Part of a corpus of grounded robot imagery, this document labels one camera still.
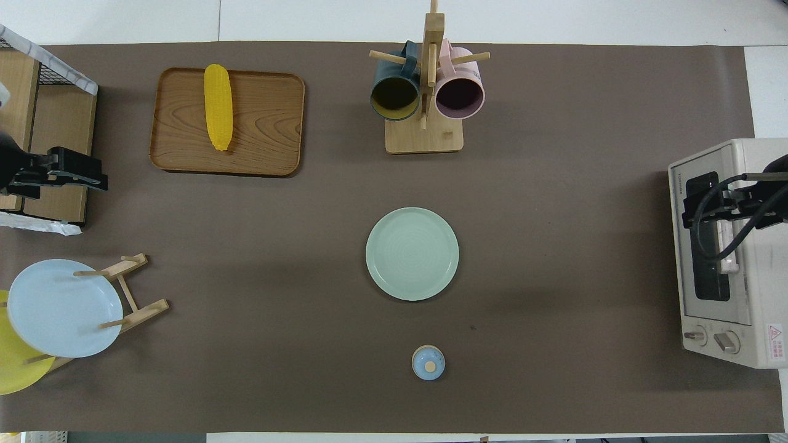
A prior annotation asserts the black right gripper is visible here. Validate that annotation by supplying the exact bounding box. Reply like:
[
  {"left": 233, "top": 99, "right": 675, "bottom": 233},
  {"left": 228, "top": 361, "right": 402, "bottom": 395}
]
[{"left": 681, "top": 154, "right": 788, "bottom": 230}]

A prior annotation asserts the wooden mug tree stand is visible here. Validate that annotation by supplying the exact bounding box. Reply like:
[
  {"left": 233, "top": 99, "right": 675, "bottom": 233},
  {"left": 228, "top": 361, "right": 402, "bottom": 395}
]
[{"left": 369, "top": 0, "right": 491, "bottom": 154}]

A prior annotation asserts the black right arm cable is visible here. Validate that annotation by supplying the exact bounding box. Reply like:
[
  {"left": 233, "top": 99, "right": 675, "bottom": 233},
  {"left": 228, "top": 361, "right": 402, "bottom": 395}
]
[{"left": 694, "top": 174, "right": 788, "bottom": 263}]

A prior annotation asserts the pink mug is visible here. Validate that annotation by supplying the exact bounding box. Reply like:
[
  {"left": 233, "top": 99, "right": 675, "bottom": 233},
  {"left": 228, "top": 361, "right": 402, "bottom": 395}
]
[{"left": 435, "top": 38, "right": 486, "bottom": 121}]

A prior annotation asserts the light blue plate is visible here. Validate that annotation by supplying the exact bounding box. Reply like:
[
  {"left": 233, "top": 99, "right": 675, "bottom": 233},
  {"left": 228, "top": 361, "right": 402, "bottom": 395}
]
[{"left": 6, "top": 258, "right": 124, "bottom": 359}]

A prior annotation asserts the toaster oven glass door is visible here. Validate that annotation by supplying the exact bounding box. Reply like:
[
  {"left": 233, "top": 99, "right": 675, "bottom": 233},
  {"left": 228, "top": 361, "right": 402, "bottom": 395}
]
[{"left": 670, "top": 142, "right": 754, "bottom": 327}]

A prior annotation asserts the pale green plate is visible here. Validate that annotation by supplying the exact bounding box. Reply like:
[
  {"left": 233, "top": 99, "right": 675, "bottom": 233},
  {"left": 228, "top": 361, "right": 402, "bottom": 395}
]
[{"left": 365, "top": 207, "right": 460, "bottom": 302}]

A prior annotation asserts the dark teal mug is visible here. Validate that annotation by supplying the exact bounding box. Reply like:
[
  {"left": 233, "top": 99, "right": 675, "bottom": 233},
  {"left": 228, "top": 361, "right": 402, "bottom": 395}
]
[{"left": 369, "top": 41, "right": 422, "bottom": 122}]

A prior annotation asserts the white toaster oven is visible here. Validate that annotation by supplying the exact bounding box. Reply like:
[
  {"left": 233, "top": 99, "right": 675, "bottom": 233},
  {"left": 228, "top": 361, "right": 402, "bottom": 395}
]
[{"left": 668, "top": 138, "right": 788, "bottom": 370}]

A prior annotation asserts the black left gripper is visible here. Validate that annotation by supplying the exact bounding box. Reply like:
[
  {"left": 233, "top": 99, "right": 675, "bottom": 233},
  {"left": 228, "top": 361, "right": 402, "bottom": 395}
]
[{"left": 0, "top": 132, "right": 110, "bottom": 201}]

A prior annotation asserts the wooden shelf with wire sides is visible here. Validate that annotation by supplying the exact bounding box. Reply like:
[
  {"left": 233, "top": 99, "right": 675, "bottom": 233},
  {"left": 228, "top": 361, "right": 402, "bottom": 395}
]
[{"left": 0, "top": 25, "right": 99, "bottom": 225}]

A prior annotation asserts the wooden serving tray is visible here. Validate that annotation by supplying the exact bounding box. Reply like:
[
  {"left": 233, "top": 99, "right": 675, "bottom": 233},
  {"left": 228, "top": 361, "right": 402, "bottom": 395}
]
[{"left": 149, "top": 66, "right": 306, "bottom": 178}]

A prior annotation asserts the brown table mat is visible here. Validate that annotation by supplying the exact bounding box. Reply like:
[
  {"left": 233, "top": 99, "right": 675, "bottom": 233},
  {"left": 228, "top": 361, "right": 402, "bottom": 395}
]
[{"left": 0, "top": 42, "right": 782, "bottom": 434}]

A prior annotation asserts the yellow plate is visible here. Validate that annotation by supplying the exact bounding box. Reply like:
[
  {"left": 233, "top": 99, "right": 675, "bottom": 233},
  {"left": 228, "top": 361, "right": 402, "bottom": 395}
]
[{"left": 0, "top": 289, "right": 57, "bottom": 396}]

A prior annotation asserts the wooden plate rack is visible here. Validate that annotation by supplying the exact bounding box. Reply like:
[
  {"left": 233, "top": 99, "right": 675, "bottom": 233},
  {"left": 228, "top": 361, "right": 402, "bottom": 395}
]
[{"left": 25, "top": 252, "right": 170, "bottom": 373}]

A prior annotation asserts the yellow corn cob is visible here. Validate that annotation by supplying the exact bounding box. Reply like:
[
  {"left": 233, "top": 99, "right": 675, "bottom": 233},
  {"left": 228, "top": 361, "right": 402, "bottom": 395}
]
[{"left": 204, "top": 63, "right": 234, "bottom": 152}]

